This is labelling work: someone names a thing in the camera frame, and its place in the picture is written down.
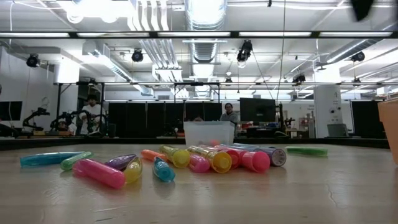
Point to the white ceiling pipes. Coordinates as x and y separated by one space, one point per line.
146 18

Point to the black metal table frame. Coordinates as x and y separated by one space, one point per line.
124 143

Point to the grey box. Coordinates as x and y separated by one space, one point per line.
337 130

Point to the cluttered background desk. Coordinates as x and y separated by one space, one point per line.
289 132

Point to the orange highlighter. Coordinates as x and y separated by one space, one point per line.
152 154

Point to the green highlighter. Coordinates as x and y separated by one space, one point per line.
74 160
306 151

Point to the black computer monitor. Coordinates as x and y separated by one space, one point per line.
257 109

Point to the clear plastic bin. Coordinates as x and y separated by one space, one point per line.
202 130

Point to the pink highlighter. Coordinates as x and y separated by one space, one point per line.
256 161
99 173
199 164

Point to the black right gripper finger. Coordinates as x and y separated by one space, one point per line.
362 7

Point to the black background robot arm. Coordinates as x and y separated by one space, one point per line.
42 111
59 125

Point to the white column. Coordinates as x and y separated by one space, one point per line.
326 105

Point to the black background station frame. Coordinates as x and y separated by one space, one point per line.
140 83

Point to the black partition panels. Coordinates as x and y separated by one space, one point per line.
140 119

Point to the purple highlighter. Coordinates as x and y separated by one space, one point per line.
119 161

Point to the red highlighter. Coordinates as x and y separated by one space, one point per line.
235 158

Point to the black ceiling spotlight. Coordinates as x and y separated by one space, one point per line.
357 56
137 55
32 60
245 49
298 78

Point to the yellow highlighter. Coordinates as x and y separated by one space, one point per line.
180 157
133 171
220 161

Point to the black partition panel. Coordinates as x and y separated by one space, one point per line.
367 119

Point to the black wall screen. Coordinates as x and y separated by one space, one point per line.
11 110

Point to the silver ventilation duct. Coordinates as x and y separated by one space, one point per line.
205 15

